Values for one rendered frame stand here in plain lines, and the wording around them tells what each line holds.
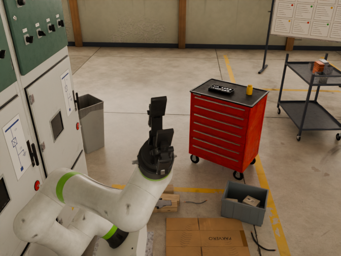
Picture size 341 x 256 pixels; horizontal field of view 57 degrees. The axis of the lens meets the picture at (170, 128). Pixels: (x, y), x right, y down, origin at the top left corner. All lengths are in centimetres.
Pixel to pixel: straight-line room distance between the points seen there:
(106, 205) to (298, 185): 300
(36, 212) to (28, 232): 7
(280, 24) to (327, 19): 85
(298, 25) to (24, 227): 628
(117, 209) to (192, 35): 788
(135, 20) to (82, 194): 778
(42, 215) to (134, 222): 43
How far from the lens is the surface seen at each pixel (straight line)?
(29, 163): 184
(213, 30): 857
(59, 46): 218
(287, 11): 684
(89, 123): 386
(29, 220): 119
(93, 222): 156
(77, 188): 106
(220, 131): 332
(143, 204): 85
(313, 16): 678
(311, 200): 357
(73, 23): 898
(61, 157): 222
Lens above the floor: 219
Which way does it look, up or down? 29 degrees down
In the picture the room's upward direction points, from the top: straight up
